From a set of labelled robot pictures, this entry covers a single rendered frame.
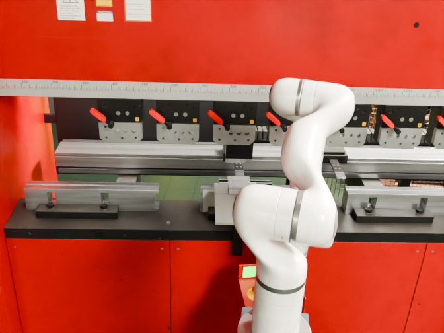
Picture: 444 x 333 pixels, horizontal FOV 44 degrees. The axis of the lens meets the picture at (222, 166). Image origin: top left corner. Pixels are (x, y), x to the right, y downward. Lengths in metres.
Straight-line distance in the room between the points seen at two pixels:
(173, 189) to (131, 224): 1.92
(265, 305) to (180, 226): 0.78
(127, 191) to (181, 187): 1.93
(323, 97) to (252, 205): 0.40
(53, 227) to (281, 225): 1.10
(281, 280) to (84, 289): 1.13
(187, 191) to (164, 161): 1.64
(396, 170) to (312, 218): 1.33
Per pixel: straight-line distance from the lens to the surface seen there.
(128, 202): 2.11
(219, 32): 1.82
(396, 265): 2.25
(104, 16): 1.84
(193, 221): 2.07
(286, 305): 1.33
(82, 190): 2.12
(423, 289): 2.37
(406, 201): 2.24
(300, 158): 1.29
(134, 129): 1.97
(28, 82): 1.96
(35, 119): 2.48
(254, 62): 1.86
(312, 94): 1.45
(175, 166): 2.32
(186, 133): 1.94
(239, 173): 2.13
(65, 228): 2.08
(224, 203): 1.94
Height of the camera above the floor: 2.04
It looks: 28 degrees down
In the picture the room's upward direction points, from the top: 2 degrees clockwise
